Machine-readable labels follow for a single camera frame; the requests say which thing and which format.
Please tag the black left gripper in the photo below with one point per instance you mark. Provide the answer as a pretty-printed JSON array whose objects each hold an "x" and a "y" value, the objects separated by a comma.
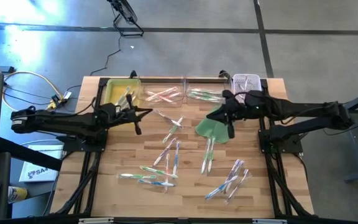
[{"x": 117, "y": 113}]

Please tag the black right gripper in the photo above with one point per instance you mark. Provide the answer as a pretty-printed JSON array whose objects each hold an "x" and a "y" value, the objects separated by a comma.
[{"x": 244, "y": 107}]

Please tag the blue toothbrush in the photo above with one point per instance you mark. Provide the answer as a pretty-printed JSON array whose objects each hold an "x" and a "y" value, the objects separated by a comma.
[
  {"x": 221, "y": 187},
  {"x": 157, "y": 183},
  {"x": 176, "y": 158},
  {"x": 122, "y": 93},
  {"x": 125, "y": 99},
  {"x": 135, "y": 100}
]

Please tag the pink toothbrush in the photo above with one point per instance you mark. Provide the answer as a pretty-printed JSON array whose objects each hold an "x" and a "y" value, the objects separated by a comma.
[{"x": 157, "y": 99}]

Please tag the orange toothbrush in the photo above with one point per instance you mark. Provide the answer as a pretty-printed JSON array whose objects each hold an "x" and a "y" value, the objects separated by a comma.
[
  {"x": 158, "y": 96},
  {"x": 163, "y": 93},
  {"x": 176, "y": 95},
  {"x": 167, "y": 168}
]

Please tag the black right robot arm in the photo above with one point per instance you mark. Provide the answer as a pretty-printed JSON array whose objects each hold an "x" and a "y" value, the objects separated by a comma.
[{"x": 306, "y": 109}]

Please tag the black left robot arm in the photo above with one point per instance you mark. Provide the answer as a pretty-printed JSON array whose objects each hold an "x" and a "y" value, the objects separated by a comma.
[{"x": 57, "y": 121}]

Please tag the green cloth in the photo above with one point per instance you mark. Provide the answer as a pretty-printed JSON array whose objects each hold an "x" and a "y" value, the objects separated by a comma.
[{"x": 213, "y": 130}]

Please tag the clear plastic bin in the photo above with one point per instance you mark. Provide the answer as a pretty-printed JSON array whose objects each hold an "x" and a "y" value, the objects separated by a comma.
[
  {"x": 194, "y": 84},
  {"x": 166, "y": 104}
]

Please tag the yellow plastic bin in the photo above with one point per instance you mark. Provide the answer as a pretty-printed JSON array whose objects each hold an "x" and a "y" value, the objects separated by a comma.
[{"x": 112, "y": 90}]

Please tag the black table clamp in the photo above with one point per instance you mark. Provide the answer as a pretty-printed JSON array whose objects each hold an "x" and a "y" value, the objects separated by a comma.
[
  {"x": 133, "y": 74},
  {"x": 224, "y": 74}
]

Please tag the white perforated plastic basket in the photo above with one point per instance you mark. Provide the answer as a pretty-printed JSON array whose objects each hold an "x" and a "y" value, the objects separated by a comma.
[{"x": 253, "y": 81}]

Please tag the white printed cardboard box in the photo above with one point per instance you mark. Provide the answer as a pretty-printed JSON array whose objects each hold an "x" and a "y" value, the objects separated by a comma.
[{"x": 42, "y": 169}]

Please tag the black side desk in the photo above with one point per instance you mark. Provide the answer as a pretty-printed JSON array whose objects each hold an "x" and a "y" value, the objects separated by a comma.
[{"x": 26, "y": 154}]

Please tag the yellow white canister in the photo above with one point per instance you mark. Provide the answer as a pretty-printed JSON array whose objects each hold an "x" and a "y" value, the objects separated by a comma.
[{"x": 17, "y": 194}]

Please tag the silver frame bracket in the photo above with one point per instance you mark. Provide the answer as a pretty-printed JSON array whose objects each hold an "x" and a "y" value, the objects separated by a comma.
[
  {"x": 95, "y": 221},
  {"x": 269, "y": 221}
]

